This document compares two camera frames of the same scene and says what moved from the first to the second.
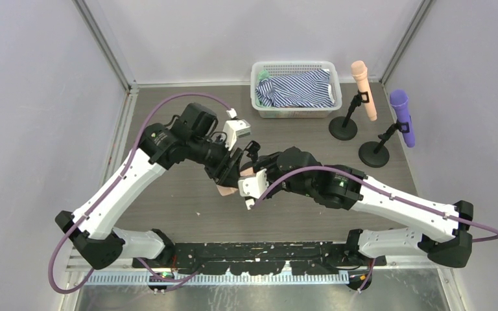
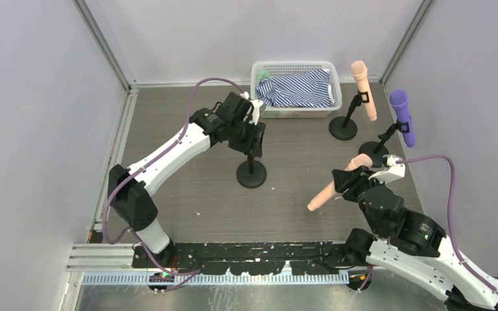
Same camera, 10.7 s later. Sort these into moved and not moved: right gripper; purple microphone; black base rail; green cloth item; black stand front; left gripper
Moved: right gripper; left gripper
Not moved: black base rail; black stand front; purple microphone; green cloth item
